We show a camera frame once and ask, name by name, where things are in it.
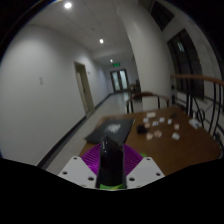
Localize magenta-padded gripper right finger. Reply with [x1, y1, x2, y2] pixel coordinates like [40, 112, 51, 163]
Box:
[123, 143, 166, 190]

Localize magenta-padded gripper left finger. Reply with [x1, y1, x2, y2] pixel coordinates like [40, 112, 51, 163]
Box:
[58, 143, 103, 190]

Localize black computer mouse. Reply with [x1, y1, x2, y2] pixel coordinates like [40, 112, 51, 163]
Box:
[96, 134, 127, 188]

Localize black mouse pad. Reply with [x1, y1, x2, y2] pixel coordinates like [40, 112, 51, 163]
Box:
[84, 117, 136, 145]

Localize small black block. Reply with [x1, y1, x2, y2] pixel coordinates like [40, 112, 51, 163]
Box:
[136, 125, 148, 135]

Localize wooden chair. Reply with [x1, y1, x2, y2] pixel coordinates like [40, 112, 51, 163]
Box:
[125, 91, 172, 115]

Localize hallway side door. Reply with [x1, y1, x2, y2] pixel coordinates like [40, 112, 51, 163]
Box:
[73, 61, 96, 117]

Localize glass double door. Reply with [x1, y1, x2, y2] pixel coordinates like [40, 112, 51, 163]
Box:
[109, 68, 130, 94]

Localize black metal stair railing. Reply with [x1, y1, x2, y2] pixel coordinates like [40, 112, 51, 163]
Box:
[170, 74, 224, 149]

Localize dark framed window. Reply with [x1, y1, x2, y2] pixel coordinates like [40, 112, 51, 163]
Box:
[166, 28, 205, 101]

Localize round ceiling lights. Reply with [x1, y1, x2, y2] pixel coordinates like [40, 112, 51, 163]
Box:
[63, 1, 115, 64]

